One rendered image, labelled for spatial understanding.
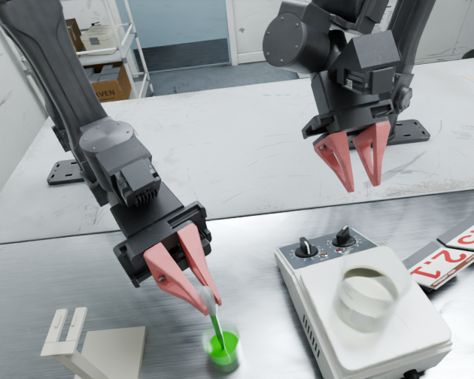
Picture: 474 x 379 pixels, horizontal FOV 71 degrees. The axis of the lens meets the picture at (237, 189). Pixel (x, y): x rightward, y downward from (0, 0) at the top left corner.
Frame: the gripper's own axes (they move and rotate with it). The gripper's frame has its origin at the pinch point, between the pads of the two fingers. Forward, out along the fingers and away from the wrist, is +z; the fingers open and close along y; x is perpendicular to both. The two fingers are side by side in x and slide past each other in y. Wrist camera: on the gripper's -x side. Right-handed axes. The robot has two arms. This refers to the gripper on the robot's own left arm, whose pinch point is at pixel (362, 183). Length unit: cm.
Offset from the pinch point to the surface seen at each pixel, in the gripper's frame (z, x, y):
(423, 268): 13.4, 4.0, 7.1
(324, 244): 7.0, 5.8, -5.0
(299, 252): 7.1, 4.6, -9.2
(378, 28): -114, 182, 135
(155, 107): -34, 46, -27
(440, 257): 12.7, 4.5, 10.4
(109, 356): 13.8, 4.7, -36.4
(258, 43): -154, 244, 61
